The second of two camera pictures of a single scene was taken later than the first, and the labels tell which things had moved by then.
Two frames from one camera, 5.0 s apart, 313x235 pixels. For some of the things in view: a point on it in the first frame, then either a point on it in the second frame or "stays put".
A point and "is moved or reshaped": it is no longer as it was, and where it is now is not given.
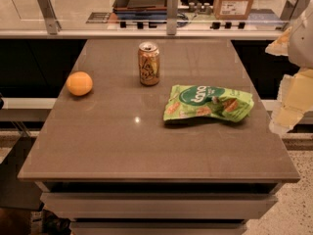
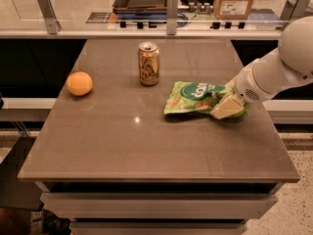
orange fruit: (79, 83) stays put
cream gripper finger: (280, 46) to (231, 83)
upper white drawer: (156, 206) stays put
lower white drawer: (158, 227) stays put
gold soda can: (149, 64) stays put
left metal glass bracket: (52, 23) stays put
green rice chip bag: (189, 101) is moved or reshaped
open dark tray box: (142, 2) stays put
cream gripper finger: (294, 99) to (228, 107)
